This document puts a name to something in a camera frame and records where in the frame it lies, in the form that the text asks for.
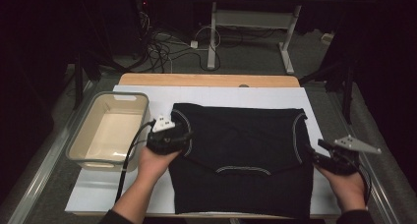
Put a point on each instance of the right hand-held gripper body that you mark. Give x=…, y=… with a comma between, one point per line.
x=355, y=144

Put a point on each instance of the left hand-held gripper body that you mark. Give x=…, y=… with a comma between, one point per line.
x=167, y=140

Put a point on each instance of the beige plastic basin grey rim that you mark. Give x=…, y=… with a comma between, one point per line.
x=111, y=135

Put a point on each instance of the dark knit vest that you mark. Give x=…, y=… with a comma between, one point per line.
x=242, y=142

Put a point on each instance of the person's left hand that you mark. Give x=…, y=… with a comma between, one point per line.
x=152, y=166

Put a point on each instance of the person's right hand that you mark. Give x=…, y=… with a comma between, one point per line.
x=349, y=191

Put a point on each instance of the black stand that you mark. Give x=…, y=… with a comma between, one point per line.
x=78, y=80
x=347, y=96

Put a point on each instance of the white table sheet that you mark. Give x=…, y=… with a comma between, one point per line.
x=98, y=191

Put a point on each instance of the white power adapter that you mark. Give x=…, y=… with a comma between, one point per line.
x=194, y=44

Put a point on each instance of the small pale box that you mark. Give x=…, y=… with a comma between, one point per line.
x=327, y=38

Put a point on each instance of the white-legged desk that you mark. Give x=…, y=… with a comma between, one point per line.
x=252, y=19

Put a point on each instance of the metal floor rail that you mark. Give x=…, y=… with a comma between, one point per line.
x=367, y=184
x=46, y=165

